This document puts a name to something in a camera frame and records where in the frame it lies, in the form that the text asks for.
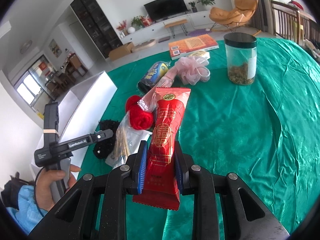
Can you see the small wooden side table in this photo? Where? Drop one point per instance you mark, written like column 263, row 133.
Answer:
column 171, row 26

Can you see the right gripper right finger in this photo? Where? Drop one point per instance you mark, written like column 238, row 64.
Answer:
column 244, row 215

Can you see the clear jar black lid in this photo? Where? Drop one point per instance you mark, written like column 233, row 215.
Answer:
column 241, row 56

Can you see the brown cardboard box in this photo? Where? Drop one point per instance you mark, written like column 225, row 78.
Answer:
column 121, row 51

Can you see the red flower vase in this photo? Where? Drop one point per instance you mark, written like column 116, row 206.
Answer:
column 122, row 28

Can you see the white cardboard storage box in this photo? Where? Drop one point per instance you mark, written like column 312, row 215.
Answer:
column 83, row 106

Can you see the black lace fabric item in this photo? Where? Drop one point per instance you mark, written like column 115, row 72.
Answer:
column 104, row 148

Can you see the pink mesh bath sponge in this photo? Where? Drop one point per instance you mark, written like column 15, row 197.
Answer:
column 189, row 69

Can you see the white wet wipes pack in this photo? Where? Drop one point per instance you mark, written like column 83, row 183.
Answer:
column 137, row 136

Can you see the green satin tablecloth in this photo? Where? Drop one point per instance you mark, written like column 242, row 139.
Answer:
column 266, row 132

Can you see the orange book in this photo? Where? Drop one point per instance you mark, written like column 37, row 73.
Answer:
column 185, row 47

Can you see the dark wooden chair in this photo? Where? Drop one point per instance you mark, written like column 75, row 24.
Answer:
column 293, row 24

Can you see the green potted plant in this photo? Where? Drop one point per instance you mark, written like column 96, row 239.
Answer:
column 207, row 4

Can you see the white tv cabinet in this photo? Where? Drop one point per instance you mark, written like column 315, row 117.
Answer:
column 158, row 30

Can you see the bag of wooden sticks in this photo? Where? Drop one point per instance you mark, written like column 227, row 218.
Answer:
column 124, row 143

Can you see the red yarn ball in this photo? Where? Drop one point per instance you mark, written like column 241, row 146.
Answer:
column 138, row 118

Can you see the black display cabinet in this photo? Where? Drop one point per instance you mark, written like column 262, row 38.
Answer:
column 97, row 25

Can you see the round cat scratcher bed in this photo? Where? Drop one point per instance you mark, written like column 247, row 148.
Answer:
column 143, row 45

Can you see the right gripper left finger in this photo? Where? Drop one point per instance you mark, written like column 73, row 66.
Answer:
column 95, row 207

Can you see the blue sleeve forearm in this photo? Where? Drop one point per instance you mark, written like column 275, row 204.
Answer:
column 27, row 215

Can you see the orange lounge chair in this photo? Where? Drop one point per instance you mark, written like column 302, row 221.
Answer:
column 240, row 15

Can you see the small dark potted plant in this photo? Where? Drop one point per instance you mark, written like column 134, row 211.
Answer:
column 193, row 6

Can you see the black flat television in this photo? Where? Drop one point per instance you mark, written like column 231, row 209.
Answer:
column 160, row 9

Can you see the purple floor mat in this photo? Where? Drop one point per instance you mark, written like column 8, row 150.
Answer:
column 199, row 32

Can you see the blue yellow trash bag roll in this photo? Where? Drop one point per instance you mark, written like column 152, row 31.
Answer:
column 153, row 75

